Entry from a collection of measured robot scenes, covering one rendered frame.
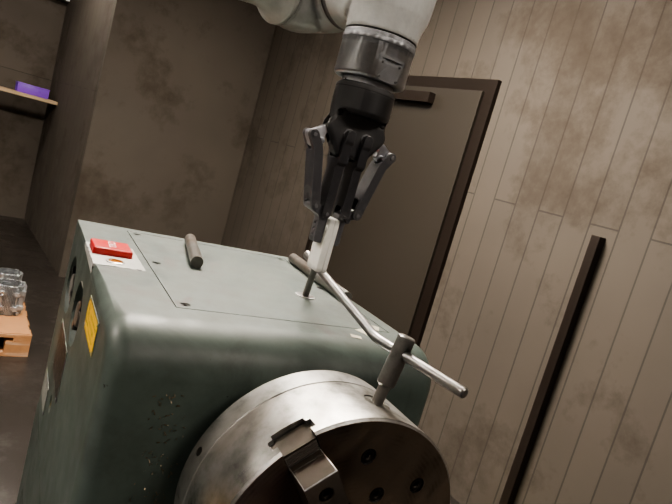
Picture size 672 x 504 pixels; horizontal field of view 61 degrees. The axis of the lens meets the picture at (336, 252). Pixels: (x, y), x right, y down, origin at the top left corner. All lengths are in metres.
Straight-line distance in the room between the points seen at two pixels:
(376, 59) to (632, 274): 2.17
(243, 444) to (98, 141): 4.57
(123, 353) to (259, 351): 0.17
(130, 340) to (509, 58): 2.94
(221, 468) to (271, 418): 0.07
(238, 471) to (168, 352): 0.17
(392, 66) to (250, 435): 0.44
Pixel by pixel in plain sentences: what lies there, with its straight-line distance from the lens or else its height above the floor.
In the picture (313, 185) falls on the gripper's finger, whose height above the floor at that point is 1.46.
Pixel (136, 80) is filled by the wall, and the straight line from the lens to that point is 5.15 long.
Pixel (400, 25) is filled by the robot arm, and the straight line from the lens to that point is 0.71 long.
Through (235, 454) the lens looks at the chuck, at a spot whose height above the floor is 1.17.
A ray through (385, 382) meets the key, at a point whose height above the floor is 1.26.
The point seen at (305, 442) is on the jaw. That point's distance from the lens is 0.62.
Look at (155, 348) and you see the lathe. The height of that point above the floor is 1.23.
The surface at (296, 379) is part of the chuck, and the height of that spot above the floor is 1.23.
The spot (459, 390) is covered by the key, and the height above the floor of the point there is 1.30.
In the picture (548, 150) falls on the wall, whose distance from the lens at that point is 3.06.
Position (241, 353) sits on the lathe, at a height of 1.23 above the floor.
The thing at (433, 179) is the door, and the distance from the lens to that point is 3.42.
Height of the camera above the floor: 1.49
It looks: 8 degrees down
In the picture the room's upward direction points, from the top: 16 degrees clockwise
